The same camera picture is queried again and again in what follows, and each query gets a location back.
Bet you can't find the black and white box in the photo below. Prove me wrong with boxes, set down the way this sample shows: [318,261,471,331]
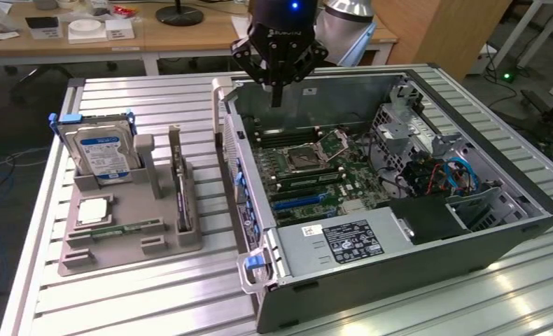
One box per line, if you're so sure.
[25,16,64,40]

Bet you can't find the black floor stand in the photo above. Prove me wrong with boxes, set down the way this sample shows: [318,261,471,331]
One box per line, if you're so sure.
[518,89,553,123]

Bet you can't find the blue wire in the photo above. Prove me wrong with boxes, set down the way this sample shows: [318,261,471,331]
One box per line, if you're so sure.
[443,159,481,193]

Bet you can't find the metal socket cover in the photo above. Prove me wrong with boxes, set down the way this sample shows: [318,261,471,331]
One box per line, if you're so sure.
[314,127,352,159]

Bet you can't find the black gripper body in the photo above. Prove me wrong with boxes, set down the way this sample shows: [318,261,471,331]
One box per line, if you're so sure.
[247,0,318,85]

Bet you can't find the grey power supply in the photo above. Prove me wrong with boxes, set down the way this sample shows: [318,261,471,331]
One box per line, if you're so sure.
[266,206,418,279]

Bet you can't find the black graphics card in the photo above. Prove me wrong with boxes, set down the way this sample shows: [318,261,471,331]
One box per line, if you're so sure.
[167,125,197,232]

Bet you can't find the grey parts rack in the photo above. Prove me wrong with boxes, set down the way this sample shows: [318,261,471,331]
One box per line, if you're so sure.
[57,132,207,277]

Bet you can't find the wooden desk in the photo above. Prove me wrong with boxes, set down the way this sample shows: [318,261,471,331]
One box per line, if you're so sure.
[0,0,399,76]

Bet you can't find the RAM stick with white label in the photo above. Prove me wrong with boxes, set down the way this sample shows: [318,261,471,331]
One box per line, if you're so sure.
[275,167,346,192]

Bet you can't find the bare green RAM stick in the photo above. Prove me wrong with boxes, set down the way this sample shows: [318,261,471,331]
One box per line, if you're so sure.
[88,220,160,239]

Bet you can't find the white floor box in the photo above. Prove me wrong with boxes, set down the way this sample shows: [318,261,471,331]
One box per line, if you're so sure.
[467,45,499,76]

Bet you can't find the white round holder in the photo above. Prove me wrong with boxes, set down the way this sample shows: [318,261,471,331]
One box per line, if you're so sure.
[67,19,109,45]

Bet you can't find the CPU socket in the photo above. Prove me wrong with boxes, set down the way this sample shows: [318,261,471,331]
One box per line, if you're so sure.
[279,144,327,175]

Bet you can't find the hard disk in blue caddy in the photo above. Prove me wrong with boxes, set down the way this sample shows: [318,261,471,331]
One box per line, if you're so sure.
[47,110,141,186]

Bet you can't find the black round lamp base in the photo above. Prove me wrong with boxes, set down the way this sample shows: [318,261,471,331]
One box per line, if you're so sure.
[155,0,205,27]

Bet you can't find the green motherboard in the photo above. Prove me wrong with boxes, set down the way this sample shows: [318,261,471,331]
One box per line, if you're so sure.
[252,125,395,228]

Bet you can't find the red wire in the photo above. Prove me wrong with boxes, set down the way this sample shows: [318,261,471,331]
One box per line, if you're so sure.
[433,164,451,193]

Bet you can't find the blue expansion slot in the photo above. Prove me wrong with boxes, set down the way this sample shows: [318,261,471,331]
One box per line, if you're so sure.
[270,195,324,213]

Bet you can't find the white paper stack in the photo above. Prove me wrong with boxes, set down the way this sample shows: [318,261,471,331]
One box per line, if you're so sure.
[231,15,259,42]

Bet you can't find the wooden cabinet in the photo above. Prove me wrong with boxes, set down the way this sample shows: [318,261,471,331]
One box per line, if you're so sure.
[374,0,514,82]

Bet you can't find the white desk frame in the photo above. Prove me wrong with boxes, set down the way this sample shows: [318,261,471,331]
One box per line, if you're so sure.
[489,0,553,95]

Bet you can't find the open black PC case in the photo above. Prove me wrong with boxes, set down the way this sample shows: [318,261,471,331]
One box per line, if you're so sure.
[209,62,553,333]

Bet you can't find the metal disk bay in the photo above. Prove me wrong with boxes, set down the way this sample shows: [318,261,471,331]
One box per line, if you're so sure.
[443,187,530,232]
[368,102,474,165]

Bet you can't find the black chair base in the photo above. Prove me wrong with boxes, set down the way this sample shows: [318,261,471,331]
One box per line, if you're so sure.
[4,62,76,104]

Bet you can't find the black RAM slot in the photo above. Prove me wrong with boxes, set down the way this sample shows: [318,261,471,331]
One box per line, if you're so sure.
[256,127,315,136]
[258,132,318,140]
[259,136,319,144]
[262,140,322,148]

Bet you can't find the long black expansion slot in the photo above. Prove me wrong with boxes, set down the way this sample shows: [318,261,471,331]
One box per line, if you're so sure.
[270,188,327,202]

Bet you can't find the silver CPU chip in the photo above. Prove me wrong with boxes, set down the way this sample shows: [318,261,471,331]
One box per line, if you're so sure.
[76,198,111,224]

